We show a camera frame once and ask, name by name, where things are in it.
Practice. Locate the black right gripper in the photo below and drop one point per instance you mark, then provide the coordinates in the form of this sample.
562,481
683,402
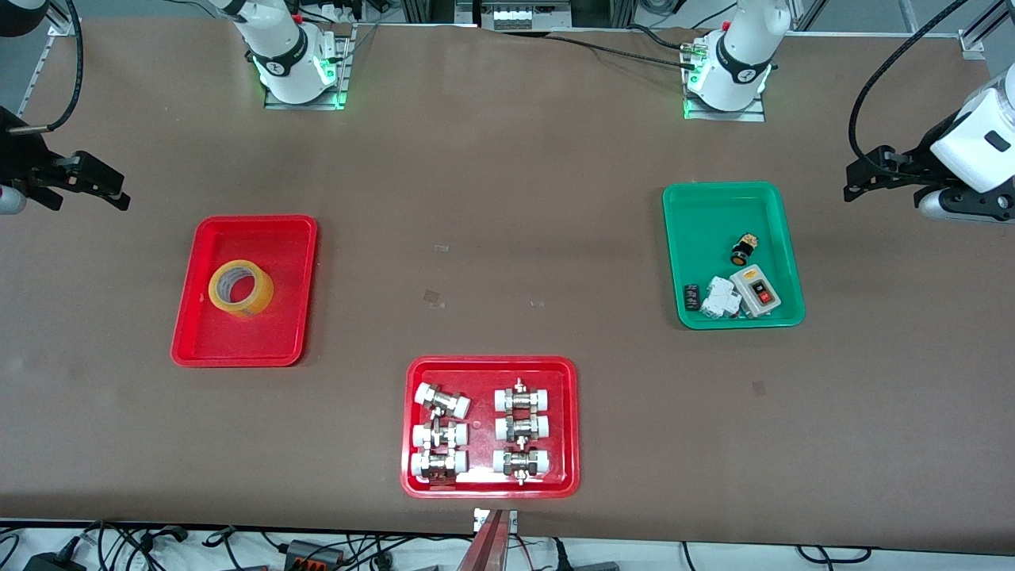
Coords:
20,162

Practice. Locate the black floor plug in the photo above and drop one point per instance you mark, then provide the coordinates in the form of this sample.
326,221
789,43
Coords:
583,566

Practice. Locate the black power adapter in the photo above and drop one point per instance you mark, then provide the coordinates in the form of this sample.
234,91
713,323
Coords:
51,561

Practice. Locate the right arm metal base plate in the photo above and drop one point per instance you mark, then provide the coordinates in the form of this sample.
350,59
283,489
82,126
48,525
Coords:
342,79

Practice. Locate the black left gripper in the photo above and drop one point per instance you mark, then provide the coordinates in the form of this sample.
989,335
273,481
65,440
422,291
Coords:
914,165

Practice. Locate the white-capped metal pipe fitting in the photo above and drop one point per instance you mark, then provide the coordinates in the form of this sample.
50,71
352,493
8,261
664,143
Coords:
522,428
438,464
521,462
444,400
438,435
522,398

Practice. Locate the grey power strip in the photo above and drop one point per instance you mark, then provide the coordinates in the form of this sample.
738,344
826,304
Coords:
515,17

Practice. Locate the aluminium frame corner profile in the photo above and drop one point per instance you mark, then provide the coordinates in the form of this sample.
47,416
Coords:
974,44
59,28

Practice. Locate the red metal bar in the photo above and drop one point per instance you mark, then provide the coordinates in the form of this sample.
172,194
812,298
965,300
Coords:
485,551

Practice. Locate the empty-bottomed red plastic tray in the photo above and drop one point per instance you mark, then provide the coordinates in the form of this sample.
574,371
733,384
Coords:
254,238

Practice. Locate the grey two-button switch box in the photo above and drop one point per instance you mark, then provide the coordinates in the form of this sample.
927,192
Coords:
757,292

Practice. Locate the red tray holding fittings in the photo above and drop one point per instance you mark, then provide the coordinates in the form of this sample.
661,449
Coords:
484,373

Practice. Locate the yellow packing tape roll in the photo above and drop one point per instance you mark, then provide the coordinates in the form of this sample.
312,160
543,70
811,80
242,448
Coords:
258,297

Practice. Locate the white circuit breaker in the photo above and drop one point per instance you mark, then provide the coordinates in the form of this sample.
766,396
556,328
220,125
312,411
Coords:
720,298

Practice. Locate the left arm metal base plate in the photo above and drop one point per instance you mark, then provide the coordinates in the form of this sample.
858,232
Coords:
753,113

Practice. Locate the small metal bracket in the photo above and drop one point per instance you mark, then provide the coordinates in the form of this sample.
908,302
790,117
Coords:
480,519

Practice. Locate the black round push button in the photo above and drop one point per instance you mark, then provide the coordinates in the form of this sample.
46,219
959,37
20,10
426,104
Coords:
742,252

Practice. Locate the small black electrical part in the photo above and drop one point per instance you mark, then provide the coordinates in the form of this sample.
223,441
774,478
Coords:
691,298

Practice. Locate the green plastic tray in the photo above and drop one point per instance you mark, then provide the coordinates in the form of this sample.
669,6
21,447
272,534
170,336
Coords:
714,222

